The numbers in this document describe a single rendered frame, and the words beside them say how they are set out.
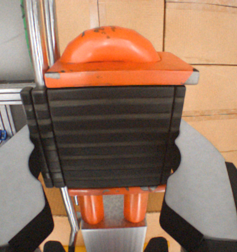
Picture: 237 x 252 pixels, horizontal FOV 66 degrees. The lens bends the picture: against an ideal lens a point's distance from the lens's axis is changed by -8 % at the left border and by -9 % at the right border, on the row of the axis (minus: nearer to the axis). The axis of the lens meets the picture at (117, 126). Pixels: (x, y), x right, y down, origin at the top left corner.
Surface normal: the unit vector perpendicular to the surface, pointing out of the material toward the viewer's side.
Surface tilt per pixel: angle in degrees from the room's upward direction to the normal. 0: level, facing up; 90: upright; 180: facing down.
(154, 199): 90
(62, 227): 0
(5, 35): 0
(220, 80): 0
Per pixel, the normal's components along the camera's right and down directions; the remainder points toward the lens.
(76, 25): 0.06, 0.52
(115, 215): 0.00, -0.85
